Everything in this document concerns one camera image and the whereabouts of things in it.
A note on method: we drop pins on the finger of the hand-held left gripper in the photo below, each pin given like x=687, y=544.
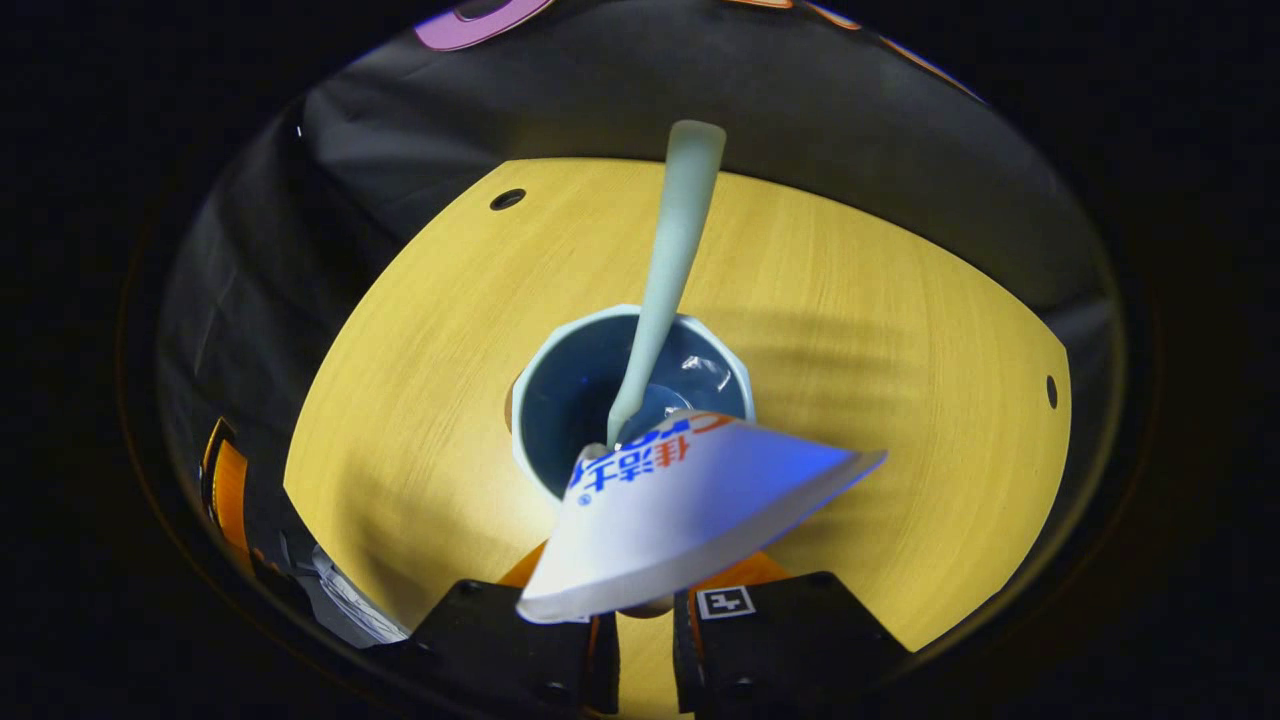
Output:
x=228, y=490

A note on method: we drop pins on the wooden desktop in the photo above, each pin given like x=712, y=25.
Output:
x=850, y=350

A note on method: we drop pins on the white toothpaste tube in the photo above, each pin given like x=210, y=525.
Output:
x=680, y=520

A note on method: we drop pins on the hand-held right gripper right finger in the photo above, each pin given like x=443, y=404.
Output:
x=790, y=640

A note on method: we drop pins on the pale green toothbrush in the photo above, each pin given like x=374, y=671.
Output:
x=680, y=230

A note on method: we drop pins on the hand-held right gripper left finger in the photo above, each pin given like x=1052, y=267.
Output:
x=500, y=650

